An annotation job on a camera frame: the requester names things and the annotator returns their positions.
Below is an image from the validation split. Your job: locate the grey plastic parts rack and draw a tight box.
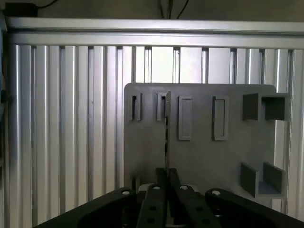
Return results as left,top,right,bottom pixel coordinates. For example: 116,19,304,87
123,82,291,200

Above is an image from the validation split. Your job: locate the black box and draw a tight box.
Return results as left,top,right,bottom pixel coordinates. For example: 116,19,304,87
4,1,39,18

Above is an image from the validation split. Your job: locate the aluminium profile rail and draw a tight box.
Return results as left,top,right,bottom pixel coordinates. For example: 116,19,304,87
5,16,304,49

